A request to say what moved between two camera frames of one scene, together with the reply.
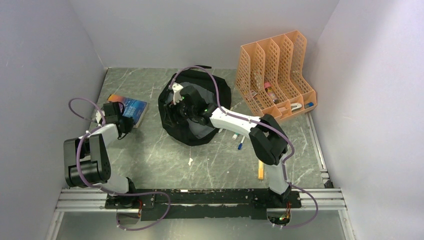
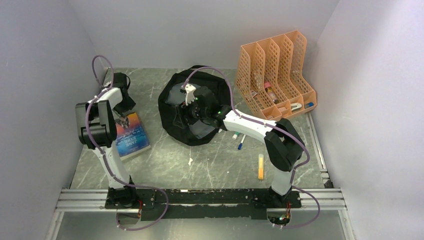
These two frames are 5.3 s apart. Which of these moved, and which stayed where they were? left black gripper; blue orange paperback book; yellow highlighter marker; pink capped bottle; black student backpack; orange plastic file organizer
Moved: left black gripper; blue orange paperback book
Stayed: pink capped bottle; black student backpack; orange plastic file organizer; yellow highlighter marker
